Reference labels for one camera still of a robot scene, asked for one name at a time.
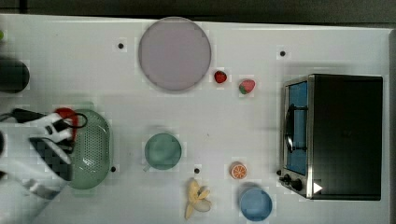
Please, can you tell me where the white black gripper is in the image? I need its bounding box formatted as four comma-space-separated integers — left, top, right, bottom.
29, 113, 75, 153

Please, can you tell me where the red plush ketchup bottle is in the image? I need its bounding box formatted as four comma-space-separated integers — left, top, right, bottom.
53, 107, 78, 141

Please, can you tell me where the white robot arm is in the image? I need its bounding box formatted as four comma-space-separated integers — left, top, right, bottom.
1, 113, 73, 224

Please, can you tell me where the green strainer basket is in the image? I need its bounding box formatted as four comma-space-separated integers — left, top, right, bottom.
70, 109, 112, 189

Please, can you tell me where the black round pot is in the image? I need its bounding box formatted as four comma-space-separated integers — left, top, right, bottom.
0, 57, 30, 93

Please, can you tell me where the green mug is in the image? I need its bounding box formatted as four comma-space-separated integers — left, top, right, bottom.
143, 133, 182, 172

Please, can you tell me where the grey round plate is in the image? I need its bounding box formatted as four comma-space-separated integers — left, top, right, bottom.
138, 17, 212, 91

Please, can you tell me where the peeled toy banana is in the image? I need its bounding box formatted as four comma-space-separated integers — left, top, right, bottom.
185, 178, 212, 219

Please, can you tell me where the dark red toy strawberry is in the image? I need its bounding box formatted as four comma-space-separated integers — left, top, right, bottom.
214, 71, 227, 84

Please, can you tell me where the toy orange slice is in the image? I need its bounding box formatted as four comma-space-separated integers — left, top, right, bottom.
230, 161, 248, 179

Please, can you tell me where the pink toy strawberry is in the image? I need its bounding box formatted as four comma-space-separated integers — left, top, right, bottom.
238, 79, 256, 94

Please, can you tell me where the blue cup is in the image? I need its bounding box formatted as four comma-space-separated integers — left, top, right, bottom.
239, 187, 273, 222

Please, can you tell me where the silver toaster oven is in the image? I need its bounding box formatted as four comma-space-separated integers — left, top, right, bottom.
277, 74, 383, 201

